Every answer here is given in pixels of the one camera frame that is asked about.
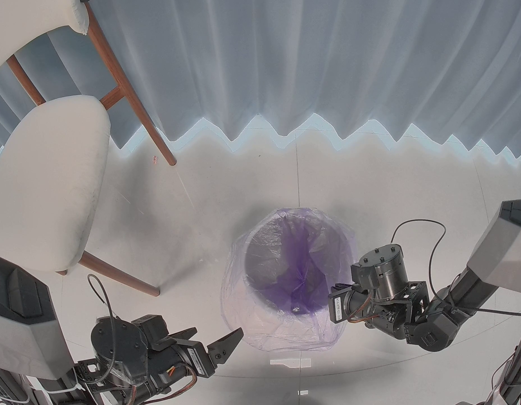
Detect pale blue curtain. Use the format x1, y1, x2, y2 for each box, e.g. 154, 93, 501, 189
0, 0, 521, 168

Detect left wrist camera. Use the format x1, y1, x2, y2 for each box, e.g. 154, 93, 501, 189
132, 314, 177, 351

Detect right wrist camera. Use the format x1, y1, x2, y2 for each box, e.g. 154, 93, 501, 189
350, 263, 373, 295

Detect white cushioned wooden chair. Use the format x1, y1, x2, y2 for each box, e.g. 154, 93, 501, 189
0, 0, 177, 298

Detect purple plastic bag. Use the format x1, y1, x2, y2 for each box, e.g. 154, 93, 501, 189
220, 207, 356, 352

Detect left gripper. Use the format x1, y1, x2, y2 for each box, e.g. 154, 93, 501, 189
136, 327, 244, 405

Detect black cable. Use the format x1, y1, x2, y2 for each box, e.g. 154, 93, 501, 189
454, 307, 521, 317
395, 220, 447, 294
87, 273, 120, 353

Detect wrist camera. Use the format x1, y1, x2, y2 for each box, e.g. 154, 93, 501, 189
350, 263, 373, 295
132, 314, 177, 351

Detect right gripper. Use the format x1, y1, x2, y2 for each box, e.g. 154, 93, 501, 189
328, 284, 373, 325

